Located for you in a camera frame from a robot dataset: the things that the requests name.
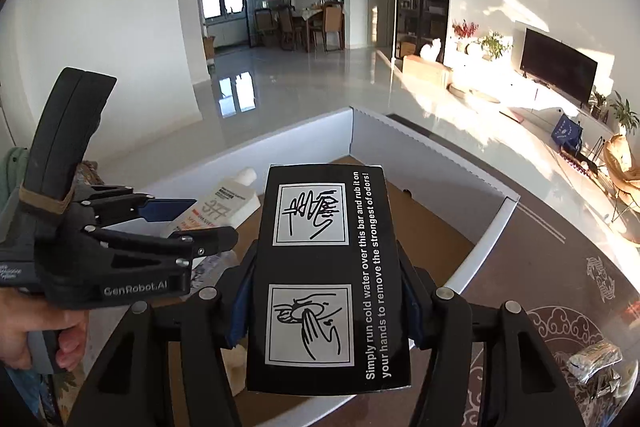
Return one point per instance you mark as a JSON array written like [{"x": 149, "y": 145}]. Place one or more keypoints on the dining table with chairs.
[{"x": 305, "y": 24}]

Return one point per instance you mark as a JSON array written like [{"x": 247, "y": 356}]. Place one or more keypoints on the bushy green potted plant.
[{"x": 495, "y": 44}]

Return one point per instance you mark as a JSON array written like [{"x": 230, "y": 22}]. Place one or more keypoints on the orange lounge chair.
[{"x": 622, "y": 172}]

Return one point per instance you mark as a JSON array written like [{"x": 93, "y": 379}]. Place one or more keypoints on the black television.
[{"x": 557, "y": 64}]

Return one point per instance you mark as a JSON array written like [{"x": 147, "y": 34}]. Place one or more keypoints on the person's left hand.
[{"x": 30, "y": 332}]

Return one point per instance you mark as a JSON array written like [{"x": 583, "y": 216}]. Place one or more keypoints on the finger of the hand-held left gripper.
[
  {"x": 165, "y": 242},
  {"x": 165, "y": 209}
]

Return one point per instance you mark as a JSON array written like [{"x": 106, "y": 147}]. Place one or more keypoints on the bunch of metal hair clips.
[{"x": 602, "y": 394}]

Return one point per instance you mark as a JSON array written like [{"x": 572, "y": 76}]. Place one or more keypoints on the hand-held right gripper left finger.
[{"x": 239, "y": 307}]

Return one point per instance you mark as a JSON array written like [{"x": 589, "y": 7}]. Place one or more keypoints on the broad-leaf green potted plant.
[{"x": 625, "y": 112}]

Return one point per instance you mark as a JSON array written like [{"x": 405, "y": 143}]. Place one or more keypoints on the green cloth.
[{"x": 12, "y": 177}]

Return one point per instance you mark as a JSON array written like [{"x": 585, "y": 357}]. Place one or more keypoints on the red flower plant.
[{"x": 465, "y": 34}]

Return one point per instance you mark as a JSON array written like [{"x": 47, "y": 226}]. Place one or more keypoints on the blue tote bag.
[{"x": 567, "y": 133}]

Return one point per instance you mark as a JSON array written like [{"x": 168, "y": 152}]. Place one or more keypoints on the white sunscreen tube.
[{"x": 220, "y": 207}]

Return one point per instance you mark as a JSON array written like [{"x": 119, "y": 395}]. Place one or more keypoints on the patterned cushion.
[{"x": 60, "y": 399}]

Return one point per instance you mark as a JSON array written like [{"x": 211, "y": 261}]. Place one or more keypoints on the brown cardboard box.
[{"x": 425, "y": 71}]

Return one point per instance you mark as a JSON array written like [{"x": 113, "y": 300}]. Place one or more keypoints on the small green potted plant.
[{"x": 598, "y": 104}]

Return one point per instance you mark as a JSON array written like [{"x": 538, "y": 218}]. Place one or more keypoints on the white television cabinet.
[{"x": 530, "y": 107}]

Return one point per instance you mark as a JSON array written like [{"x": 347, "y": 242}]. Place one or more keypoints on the white cardboard box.
[{"x": 450, "y": 217}]

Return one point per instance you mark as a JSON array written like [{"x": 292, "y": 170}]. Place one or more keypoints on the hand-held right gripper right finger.
[{"x": 412, "y": 317}]

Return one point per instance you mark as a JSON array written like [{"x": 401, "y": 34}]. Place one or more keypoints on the white cat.
[{"x": 430, "y": 51}]

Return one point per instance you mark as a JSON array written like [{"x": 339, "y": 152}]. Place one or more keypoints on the black printed box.
[{"x": 325, "y": 267}]

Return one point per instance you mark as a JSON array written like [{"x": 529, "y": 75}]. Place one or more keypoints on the bag of cotton swabs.
[{"x": 595, "y": 359}]

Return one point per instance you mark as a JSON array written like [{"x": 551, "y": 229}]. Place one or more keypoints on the purple floor mat with toys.
[{"x": 580, "y": 159}]

